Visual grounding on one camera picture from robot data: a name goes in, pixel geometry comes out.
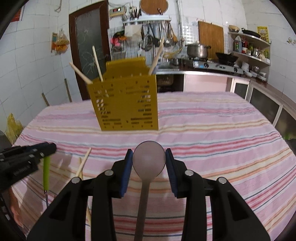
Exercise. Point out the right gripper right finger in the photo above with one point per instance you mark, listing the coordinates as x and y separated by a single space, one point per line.
232 218

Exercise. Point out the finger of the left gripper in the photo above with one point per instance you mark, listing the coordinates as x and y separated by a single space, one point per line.
40 150

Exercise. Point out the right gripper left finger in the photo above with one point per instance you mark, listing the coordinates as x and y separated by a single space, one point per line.
65 218

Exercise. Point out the green handled utensil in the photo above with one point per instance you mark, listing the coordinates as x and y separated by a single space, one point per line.
46 172

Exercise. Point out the wooden chopstick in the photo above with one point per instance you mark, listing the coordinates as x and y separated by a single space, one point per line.
156 58
82 76
88 214
83 163
97 63

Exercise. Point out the yellow plastic bag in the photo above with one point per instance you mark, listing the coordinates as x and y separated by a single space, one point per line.
13 128

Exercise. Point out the pink striped tablecloth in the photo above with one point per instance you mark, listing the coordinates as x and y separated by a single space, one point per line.
214 134

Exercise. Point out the yellow perforated utensil basket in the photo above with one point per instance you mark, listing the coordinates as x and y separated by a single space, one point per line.
126 98

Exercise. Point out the hanging orange snack bag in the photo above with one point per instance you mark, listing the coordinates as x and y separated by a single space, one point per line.
59 42

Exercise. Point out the gas stove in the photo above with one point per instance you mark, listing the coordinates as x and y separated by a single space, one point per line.
209 66

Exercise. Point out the hanging utensil rack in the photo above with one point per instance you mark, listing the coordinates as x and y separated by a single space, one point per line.
141 38

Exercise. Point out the steel cooking pot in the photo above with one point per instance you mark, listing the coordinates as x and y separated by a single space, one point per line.
197 50

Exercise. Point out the wooden cutting board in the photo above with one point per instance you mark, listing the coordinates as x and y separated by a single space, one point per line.
213 36

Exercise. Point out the black wok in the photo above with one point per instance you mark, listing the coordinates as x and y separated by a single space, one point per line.
251 33

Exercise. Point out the round wooden board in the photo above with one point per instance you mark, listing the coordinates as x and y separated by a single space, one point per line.
154 7

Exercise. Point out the corner wall shelf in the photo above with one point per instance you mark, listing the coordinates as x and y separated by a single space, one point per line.
253 53

